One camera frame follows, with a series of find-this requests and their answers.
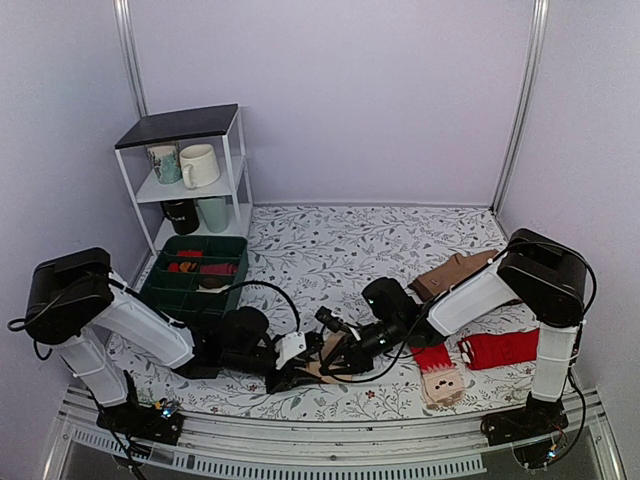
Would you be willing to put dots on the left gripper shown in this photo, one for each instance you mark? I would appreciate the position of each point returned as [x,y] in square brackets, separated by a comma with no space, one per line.
[293,378]

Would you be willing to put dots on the red beige character sock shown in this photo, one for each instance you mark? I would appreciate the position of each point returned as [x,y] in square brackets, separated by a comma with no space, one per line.
[442,384]

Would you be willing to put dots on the red folded sock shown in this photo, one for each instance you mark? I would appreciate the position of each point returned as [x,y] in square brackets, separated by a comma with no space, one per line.
[488,351]

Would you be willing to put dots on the pale green cup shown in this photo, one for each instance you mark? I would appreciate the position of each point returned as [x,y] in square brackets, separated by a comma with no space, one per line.
[214,213]

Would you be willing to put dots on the green divided organizer bin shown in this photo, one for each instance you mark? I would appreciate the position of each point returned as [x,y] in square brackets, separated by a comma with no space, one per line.
[195,279]

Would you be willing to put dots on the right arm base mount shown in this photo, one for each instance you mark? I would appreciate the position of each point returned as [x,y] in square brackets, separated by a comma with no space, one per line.
[536,418]

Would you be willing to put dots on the red socks in bin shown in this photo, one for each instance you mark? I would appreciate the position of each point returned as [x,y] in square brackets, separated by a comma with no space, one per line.
[193,261]

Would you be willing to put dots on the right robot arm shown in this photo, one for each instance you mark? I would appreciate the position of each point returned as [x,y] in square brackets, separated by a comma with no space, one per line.
[556,283]

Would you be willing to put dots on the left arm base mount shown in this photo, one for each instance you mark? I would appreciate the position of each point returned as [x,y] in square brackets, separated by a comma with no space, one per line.
[160,423]

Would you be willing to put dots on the cream ceramic mug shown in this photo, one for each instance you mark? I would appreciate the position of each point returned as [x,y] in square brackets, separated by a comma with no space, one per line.
[199,166]

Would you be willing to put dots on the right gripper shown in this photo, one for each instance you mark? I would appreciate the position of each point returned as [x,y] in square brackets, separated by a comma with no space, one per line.
[350,352]

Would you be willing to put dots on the floral patterned table mat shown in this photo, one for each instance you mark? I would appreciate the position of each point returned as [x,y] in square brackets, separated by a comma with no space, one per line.
[302,258]

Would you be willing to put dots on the aluminium front rail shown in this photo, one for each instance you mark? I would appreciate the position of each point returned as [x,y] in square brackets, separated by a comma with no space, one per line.
[233,429]

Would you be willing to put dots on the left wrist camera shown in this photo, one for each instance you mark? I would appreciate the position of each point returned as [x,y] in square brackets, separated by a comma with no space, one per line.
[288,347]

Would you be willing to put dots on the white metal shelf unit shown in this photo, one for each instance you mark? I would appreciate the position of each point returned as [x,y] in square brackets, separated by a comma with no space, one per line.
[222,127]

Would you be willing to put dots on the black mug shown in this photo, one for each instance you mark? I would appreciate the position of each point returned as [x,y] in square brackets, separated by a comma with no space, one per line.
[182,215]

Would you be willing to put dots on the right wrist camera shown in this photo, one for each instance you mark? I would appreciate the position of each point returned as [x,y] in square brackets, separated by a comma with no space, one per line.
[334,329]

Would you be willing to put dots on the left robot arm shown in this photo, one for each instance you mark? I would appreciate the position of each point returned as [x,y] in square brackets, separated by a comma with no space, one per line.
[72,295]

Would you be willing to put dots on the teal patterned mug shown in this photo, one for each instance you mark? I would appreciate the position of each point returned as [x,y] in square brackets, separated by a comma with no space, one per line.
[165,162]

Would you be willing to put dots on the tan brown plain sock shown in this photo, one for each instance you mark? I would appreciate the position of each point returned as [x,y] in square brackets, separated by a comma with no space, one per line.
[452,272]

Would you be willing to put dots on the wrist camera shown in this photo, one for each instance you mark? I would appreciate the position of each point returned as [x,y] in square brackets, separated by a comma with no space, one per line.
[288,347]
[334,329]

